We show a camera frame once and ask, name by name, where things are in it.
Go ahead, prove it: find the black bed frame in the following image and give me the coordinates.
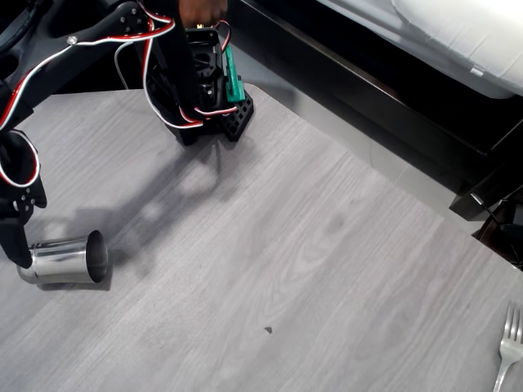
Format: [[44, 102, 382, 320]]
[[232, 0, 523, 224]]

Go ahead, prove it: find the thin white cable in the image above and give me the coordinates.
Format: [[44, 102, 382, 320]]
[[114, 39, 138, 91]]

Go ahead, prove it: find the person's hand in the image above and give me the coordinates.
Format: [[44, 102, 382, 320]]
[[177, 0, 230, 30]]

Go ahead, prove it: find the red white servo cable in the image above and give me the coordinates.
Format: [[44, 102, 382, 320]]
[[0, 11, 177, 187], [142, 19, 240, 131]]

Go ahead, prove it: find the dark object with cables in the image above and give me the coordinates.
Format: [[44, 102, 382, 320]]
[[469, 198, 523, 271]]

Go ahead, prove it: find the shiny steel cup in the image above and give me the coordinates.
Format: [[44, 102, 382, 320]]
[[16, 229, 110, 286]]

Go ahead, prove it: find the green circuit board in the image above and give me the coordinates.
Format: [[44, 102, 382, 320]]
[[222, 42, 248, 105]]

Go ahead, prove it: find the white mattress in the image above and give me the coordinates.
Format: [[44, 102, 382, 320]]
[[316, 0, 523, 100]]

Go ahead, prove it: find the silver fork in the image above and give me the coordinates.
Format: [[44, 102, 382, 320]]
[[492, 301, 523, 392]]

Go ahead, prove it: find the black perforated arm base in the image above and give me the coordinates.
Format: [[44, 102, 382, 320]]
[[163, 91, 255, 147]]

